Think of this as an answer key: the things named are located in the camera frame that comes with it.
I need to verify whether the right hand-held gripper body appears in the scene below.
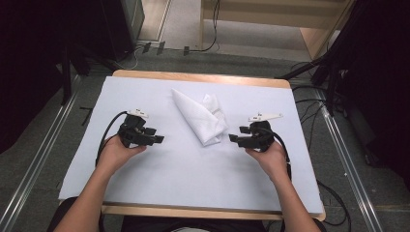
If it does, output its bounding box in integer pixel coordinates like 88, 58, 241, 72
245, 112, 284, 153

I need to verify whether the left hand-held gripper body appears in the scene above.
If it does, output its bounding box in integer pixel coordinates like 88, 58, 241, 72
117, 108, 157, 150

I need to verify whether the person's right hand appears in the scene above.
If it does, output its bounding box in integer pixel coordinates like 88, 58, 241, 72
245, 140, 290, 184

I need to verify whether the person's left hand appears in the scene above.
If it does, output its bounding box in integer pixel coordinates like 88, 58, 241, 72
96, 134, 148, 177

